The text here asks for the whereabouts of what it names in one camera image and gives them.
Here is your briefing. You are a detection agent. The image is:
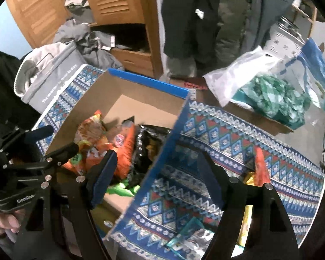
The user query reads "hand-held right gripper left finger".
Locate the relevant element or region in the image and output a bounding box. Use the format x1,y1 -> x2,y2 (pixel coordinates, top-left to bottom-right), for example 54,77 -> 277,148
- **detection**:
15,149 -> 118,260

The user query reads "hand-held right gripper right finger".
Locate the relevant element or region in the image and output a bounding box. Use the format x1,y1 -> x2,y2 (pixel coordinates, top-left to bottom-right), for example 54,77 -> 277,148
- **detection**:
197,150 -> 300,260

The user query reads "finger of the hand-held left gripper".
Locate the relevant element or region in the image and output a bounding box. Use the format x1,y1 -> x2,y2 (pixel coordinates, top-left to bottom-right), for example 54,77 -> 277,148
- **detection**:
13,125 -> 53,144
43,142 -> 79,168

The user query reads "orange snack packet green label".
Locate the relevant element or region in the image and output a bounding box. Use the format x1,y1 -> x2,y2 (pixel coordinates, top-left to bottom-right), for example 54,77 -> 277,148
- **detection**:
62,141 -> 111,176

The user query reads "orange and black snack packet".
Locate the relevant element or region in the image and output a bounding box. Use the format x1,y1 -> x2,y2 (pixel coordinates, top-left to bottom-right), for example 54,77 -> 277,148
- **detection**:
108,122 -> 137,179

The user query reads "blue cardboard box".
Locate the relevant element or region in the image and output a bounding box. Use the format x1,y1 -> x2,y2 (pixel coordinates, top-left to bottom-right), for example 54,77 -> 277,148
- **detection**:
45,68 -> 191,233

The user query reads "person's left hand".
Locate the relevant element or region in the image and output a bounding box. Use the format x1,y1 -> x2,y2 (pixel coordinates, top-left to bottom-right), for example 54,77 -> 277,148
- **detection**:
0,208 -> 21,235

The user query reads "blue patterned tablecloth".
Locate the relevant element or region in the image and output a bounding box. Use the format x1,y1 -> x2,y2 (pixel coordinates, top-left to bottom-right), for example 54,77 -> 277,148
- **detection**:
32,63 -> 325,260

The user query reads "red orange snack packet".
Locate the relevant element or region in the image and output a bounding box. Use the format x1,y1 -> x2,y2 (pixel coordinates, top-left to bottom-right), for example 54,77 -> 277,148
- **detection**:
253,147 -> 271,187

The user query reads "dark cloth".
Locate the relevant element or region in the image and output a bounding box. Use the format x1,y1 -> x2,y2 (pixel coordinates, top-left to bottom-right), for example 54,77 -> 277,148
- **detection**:
0,46 -> 41,144

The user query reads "grey printed bag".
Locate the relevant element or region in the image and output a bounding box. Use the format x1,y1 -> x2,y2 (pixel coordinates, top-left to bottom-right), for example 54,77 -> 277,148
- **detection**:
22,41 -> 83,114

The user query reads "teal clear snack packet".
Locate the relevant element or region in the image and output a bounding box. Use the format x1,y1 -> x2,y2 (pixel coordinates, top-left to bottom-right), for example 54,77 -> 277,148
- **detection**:
165,218 -> 223,258

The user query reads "white hoodie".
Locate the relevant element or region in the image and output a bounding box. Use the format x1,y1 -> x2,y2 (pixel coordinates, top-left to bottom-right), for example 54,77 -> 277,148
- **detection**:
15,43 -> 71,96

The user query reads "red strip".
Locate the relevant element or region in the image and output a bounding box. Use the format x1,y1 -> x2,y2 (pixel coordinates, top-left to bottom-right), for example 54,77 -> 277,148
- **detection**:
184,80 -> 208,90

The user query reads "teal green crumpled cloth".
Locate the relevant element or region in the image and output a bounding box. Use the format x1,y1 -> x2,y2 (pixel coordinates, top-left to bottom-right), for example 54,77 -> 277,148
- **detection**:
233,75 -> 312,129

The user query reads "white plastic bag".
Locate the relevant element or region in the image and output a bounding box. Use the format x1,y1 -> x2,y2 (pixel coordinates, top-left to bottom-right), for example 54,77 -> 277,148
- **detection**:
204,46 -> 285,107

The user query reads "grey clothes pile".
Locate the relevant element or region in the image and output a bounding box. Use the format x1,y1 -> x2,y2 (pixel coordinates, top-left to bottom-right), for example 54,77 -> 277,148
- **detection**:
53,0 -> 125,71

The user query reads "wooden wardrobe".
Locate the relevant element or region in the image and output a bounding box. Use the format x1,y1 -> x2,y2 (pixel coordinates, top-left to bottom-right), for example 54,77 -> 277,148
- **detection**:
5,0 -> 164,79

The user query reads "olive hanging jacket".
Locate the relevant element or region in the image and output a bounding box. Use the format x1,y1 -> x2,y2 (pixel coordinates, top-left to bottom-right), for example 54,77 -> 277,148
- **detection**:
166,0 -> 254,78

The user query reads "louvered wooden wardrobe door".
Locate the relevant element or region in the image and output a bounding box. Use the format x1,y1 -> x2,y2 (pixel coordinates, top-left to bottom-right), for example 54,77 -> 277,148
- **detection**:
78,0 -> 152,26

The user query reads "blue plastic bag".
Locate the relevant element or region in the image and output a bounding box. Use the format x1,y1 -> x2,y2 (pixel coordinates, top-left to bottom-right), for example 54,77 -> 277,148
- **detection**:
284,38 -> 325,114

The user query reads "white bucket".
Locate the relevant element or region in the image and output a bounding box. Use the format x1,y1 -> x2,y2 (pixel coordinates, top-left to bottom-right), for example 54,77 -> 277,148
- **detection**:
268,16 -> 305,57

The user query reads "white hanging shirt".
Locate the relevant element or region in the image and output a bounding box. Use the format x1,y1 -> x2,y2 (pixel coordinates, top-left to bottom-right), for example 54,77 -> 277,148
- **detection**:
152,0 -> 167,41

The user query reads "grey blue hanging coat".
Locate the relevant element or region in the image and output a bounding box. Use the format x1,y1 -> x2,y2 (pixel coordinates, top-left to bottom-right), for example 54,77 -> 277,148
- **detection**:
244,0 -> 298,41

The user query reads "wooden shelf rack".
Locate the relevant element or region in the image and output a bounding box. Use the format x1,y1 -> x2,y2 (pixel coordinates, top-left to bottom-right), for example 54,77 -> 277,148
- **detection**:
291,0 -> 319,38

